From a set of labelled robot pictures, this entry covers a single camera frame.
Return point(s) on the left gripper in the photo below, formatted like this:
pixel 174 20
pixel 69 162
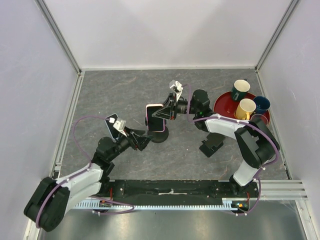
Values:
pixel 135 135

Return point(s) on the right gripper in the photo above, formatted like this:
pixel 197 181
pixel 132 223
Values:
pixel 166 113

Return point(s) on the black round phone stand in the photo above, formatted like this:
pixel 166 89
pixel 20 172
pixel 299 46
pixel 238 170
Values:
pixel 159 137

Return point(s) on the pink phone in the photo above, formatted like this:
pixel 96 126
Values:
pixel 154 124

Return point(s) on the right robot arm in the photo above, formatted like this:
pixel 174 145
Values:
pixel 256 143

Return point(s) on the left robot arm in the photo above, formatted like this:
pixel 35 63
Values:
pixel 53 198

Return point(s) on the blue phone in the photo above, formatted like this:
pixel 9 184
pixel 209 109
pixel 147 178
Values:
pixel 114 134

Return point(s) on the black folding phone stand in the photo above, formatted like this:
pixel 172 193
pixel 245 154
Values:
pixel 213 142

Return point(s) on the red round tray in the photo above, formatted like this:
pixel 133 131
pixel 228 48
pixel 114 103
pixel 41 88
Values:
pixel 225 106

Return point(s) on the dark green mug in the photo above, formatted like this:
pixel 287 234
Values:
pixel 239 89

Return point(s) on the yellow mug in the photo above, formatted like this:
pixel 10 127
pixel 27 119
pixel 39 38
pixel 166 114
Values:
pixel 245 109

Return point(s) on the clear glass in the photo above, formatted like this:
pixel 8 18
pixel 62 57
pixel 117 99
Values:
pixel 260 117

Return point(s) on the dark blue cup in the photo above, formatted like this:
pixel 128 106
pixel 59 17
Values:
pixel 262 104

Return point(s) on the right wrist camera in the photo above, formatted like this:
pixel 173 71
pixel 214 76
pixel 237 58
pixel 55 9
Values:
pixel 177 88

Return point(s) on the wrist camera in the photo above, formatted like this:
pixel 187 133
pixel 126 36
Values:
pixel 177 88
pixel 118 124

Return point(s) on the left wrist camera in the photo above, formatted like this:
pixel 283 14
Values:
pixel 118 124

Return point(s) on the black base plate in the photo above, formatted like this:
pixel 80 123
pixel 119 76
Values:
pixel 121 188

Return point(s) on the grey cable duct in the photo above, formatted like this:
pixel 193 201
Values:
pixel 221 205

